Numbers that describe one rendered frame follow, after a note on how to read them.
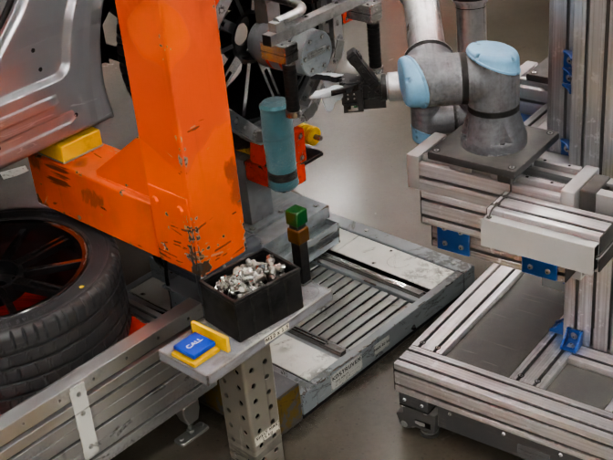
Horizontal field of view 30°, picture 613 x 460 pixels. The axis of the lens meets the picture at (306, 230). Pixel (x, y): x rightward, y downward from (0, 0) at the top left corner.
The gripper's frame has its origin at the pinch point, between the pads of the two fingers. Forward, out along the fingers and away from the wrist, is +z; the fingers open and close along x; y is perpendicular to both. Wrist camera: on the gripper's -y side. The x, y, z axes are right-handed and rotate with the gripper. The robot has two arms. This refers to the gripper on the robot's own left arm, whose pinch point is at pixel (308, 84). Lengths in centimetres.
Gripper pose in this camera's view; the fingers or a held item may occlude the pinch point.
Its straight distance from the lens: 299.6
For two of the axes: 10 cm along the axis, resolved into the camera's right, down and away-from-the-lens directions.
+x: 0.3, -4.6, 8.9
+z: -10.0, 0.6, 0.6
